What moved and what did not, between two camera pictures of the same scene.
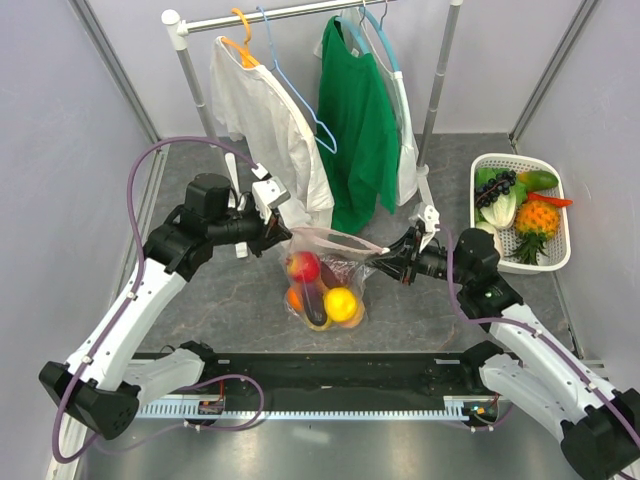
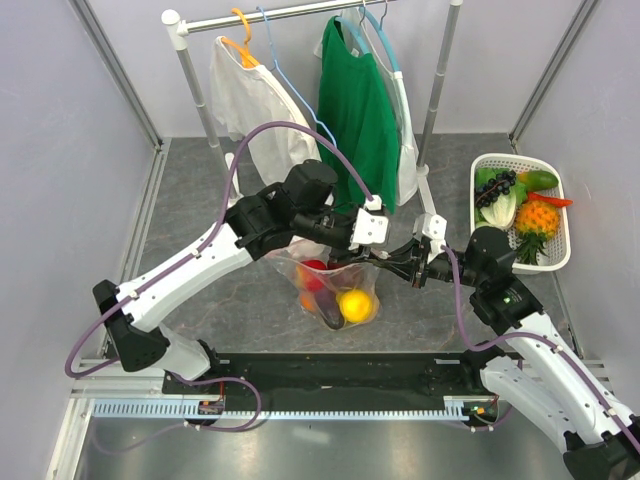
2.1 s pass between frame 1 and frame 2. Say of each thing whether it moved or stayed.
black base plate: stayed
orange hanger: stayed
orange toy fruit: moved
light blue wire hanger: stayed
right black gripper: stayed
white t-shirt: stayed
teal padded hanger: stayed
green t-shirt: stayed
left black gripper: moved
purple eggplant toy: moved
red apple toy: moved
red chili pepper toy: stayed
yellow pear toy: moved
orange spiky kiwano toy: stayed
